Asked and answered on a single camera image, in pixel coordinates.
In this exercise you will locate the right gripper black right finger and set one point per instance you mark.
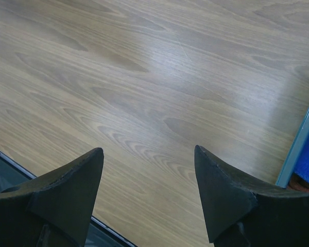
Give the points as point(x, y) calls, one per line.
point(241, 210)

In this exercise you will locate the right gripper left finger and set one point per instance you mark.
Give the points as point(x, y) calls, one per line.
point(55, 208)

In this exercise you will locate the rust red rolled towel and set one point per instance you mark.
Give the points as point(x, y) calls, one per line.
point(298, 184)

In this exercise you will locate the teal plastic basket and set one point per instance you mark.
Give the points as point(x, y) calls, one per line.
point(294, 153)

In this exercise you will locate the black mounting base plate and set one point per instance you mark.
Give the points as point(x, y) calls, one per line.
point(99, 234)

